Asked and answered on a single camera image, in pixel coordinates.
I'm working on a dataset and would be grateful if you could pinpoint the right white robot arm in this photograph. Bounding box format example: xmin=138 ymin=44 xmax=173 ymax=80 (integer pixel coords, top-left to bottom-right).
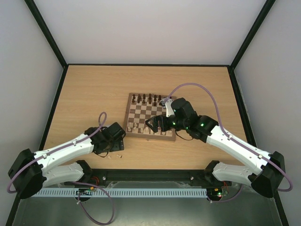
xmin=145 ymin=98 xmax=285 ymax=198

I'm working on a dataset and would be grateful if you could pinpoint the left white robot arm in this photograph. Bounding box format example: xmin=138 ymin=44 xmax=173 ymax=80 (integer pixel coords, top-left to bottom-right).
xmin=8 ymin=122 xmax=126 ymax=199

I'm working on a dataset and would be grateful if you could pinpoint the wooden chess board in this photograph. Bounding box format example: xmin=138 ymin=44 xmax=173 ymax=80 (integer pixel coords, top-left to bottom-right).
xmin=123 ymin=93 xmax=176 ymax=142

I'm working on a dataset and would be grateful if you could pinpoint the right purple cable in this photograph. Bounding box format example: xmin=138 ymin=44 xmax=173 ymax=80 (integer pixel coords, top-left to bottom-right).
xmin=168 ymin=82 xmax=294 ymax=204

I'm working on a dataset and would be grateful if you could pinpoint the white slotted cable duct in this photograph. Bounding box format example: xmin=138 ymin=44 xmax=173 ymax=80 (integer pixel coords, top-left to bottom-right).
xmin=34 ymin=188 xmax=207 ymax=198

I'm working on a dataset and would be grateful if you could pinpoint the black enclosure frame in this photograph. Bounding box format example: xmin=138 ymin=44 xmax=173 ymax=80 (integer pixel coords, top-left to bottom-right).
xmin=4 ymin=0 xmax=290 ymax=226

